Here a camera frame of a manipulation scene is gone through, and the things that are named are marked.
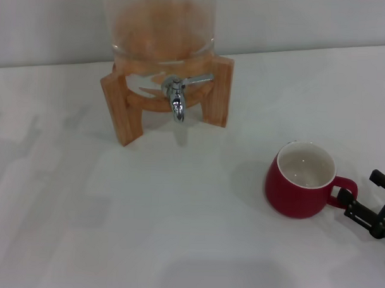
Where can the clear glass dispenser jar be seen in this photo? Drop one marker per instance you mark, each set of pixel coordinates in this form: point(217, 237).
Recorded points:
point(161, 29)

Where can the red cup with white inside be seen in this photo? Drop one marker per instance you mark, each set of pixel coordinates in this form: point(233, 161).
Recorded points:
point(288, 198)

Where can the chrome faucet tap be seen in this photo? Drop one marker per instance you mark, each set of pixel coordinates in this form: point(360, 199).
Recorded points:
point(178, 105)

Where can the wooden dispenser stand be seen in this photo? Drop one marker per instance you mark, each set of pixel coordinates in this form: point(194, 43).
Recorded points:
point(128, 122)

